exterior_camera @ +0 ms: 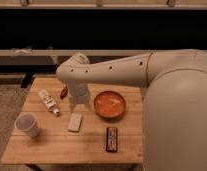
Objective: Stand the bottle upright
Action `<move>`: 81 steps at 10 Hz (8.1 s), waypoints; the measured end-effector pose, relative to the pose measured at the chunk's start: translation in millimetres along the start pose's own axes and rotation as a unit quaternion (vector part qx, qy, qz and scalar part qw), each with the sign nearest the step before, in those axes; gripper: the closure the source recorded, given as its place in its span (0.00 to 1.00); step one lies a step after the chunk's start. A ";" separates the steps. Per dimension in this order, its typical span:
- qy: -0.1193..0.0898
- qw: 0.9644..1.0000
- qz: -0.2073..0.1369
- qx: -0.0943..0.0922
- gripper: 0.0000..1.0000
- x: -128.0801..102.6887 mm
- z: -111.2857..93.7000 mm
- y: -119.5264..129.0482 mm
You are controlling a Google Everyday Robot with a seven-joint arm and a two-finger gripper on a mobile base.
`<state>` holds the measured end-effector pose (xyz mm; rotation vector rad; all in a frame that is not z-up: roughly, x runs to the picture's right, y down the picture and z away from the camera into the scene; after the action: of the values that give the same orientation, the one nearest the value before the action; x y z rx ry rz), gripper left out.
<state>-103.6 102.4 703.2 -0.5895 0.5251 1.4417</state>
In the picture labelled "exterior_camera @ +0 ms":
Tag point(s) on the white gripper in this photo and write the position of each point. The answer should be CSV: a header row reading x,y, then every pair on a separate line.
x,y
78,94

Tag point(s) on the white bottle with label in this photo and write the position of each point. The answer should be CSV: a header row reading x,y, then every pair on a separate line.
x,y
49,102

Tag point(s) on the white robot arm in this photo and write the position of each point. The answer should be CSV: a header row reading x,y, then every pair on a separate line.
x,y
174,119

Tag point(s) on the white rectangular sponge block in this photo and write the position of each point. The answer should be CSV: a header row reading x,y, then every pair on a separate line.
x,y
75,122

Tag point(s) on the small red brown packet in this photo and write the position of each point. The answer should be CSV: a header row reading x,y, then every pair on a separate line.
x,y
64,92

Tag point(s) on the orange bowl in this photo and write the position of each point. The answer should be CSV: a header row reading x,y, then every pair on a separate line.
x,y
109,104

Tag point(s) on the wooden table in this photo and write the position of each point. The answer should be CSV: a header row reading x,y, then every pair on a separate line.
x,y
56,145

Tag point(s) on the dark red snack bar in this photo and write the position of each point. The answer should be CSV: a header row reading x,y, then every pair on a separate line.
x,y
112,139

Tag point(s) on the translucent plastic cup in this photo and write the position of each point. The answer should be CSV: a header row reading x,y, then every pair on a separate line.
x,y
27,123

